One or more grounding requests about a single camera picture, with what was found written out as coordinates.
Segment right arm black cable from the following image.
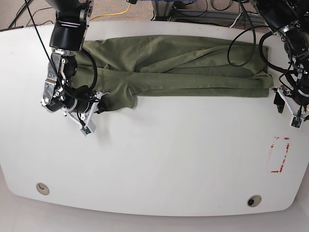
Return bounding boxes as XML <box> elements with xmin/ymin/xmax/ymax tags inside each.
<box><xmin>81</xmin><ymin>48</ymin><xmax>98</xmax><ymax>94</ymax></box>

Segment red tape rectangle marking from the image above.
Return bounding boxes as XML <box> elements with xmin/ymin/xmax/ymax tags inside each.
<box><xmin>267</xmin><ymin>137</ymin><xmax>290</xmax><ymax>173</ymax></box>

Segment table cable grommet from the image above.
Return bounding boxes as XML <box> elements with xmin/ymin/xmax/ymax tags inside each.
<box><xmin>36</xmin><ymin>183</ymin><xmax>50</xmax><ymax>196</ymax></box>
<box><xmin>247</xmin><ymin>195</ymin><xmax>262</xmax><ymax>207</ymax></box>

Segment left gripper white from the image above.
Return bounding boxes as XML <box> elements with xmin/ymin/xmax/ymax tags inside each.
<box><xmin>271</xmin><ymin>85</ymin><xmax>309</xmax><ymax>122</ymax></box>

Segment right table cable grommet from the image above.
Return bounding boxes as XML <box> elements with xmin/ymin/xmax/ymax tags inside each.
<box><xmin>247</xmin><ymin>195</ymin><xmax>262</xmax><ymax>207</ymax></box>

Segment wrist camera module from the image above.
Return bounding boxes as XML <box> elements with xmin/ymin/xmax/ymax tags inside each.
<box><xmin>290</xmin><ymin>116</ymin><xmax>304</xmax><ymax>130</ymax></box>
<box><xmin>80</xmin><ymin>124</ymin><xmax>97</xmax><ymax>137</ymax></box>

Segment olive green t-shirt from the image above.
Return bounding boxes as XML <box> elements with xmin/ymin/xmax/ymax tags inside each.
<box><xmin>84</xmin><ymin>35</ymin><xmax>274</xmax><ymax>111</ymax></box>

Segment left table cable grommet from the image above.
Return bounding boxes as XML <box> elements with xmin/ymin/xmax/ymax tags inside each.
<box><xmin>36</xmin><ymin>183</ymin><xmax>50</xmax><ymax>196</ymax></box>

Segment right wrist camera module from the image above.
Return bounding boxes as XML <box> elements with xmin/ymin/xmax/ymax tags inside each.
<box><xmin>80</xmin><ymin>124</ymin><xmax>97</xmax><ymax>137</ymax></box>

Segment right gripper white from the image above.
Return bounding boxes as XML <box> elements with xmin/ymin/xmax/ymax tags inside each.
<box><xmin>63</xmin><ymin>90</ymin><xmax>109</xmax><ymax>129</ymax></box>

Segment yellow cable on floor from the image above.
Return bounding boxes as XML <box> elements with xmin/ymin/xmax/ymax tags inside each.
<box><xmin>90</xmin><ymin>3</ymin><xmax>132</xmax><ymax>21</ymax></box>

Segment metal frame rack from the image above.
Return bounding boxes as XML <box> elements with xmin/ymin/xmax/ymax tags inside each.
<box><xmin>152</xmin><ymin>0</ymin><xmax>264</xmax><ymax>27</ymax></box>

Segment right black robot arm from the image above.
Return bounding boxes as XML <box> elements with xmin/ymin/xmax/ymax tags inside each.
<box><xmin>41</xmin><ymin>0</ymin><xmax>109</xmax><ymax>136</ymax></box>

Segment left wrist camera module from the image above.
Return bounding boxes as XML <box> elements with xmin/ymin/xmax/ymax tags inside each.
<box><xmin>290</xmin><ymin>116</ymin><xmax>304</xmax><ymax>130</ymax></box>

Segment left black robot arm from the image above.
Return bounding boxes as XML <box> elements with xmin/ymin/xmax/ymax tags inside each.
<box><xmin>251</xmin><ymin>0</ymin><xmax>309</xmax><ymax>129</ymax></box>

